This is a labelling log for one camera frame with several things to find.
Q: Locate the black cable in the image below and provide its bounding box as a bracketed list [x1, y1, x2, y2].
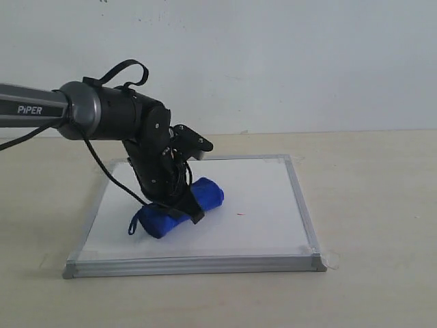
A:
[0, 59, 195, 208]

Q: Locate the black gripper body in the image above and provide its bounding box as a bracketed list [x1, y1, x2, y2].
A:
[122, 136, 193, 205]

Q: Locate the blue cloth eraser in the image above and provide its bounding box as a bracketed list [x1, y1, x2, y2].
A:
[128, 177, 225, 239]

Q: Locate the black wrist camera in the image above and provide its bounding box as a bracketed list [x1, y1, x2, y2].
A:
[171, 124, 214, 161]

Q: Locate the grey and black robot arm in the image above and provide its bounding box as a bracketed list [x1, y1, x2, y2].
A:
[1, 81, 213, 223]

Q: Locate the white board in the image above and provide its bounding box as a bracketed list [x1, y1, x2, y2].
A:
[63, 154, 327, 279]

